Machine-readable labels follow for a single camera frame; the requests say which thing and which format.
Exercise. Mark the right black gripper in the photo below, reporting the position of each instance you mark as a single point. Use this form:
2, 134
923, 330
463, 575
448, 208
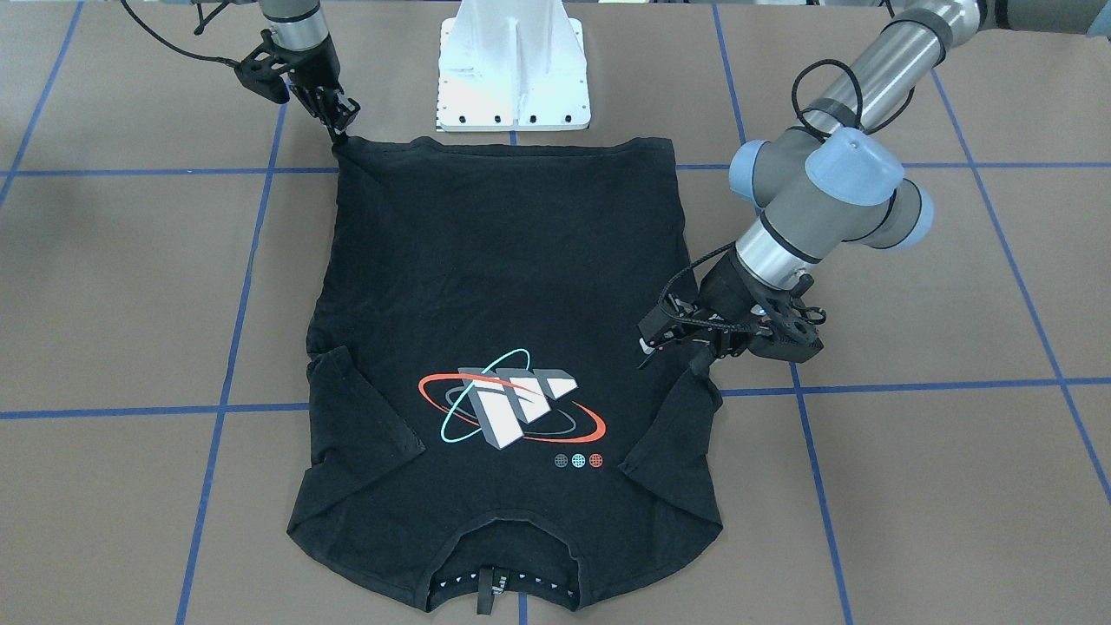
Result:
314, 69

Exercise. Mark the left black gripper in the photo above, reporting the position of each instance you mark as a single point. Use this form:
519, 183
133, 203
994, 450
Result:
727, 288

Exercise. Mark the black printed t-shirt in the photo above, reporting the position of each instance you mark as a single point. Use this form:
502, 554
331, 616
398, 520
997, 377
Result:
481, 414

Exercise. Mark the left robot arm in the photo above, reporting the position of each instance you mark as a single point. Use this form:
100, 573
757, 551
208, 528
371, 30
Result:
827, 181

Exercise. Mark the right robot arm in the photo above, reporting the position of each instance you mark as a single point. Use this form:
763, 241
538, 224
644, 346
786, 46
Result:
299, 43

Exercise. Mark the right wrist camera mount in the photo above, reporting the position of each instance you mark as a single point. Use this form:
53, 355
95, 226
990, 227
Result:
263, 69

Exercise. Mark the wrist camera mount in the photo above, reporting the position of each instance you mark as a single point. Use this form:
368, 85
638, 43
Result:
787, 329
263, 69

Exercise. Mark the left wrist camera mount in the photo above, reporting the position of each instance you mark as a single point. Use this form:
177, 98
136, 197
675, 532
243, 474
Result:
787, 329

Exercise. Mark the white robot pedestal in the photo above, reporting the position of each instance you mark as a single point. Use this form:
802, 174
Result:
512, 66

